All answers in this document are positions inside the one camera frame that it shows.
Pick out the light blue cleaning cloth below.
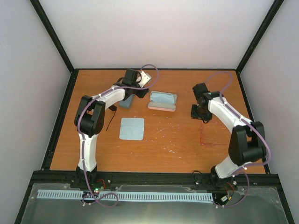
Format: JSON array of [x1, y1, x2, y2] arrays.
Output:
[[150, 92, 175, 105], [119, 118, 145, 140]]

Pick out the blue grey glasses case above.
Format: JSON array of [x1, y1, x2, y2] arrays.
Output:
[[119, 95, 134, 109]]

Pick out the pink glasses case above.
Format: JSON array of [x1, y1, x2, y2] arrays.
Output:
[[148, 91, 177, 112]]

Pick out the black sunglasses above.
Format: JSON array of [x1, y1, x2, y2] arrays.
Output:
[[109, 105, 117, 112]]

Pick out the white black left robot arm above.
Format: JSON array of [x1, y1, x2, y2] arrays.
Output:
[[74, 69, 151, 188]]

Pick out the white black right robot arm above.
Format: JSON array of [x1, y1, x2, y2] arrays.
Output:
[[191, 83, 271, 189]]

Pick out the black cord on table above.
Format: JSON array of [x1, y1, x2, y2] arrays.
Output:
[[105, 111, 117, 131]]

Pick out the black aluminium frame rail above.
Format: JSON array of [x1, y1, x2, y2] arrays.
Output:
[[30, 170, 280, 193]]

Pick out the light blue slotted cable duct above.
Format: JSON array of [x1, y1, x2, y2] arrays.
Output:
[[36, 189, 213, 203]]

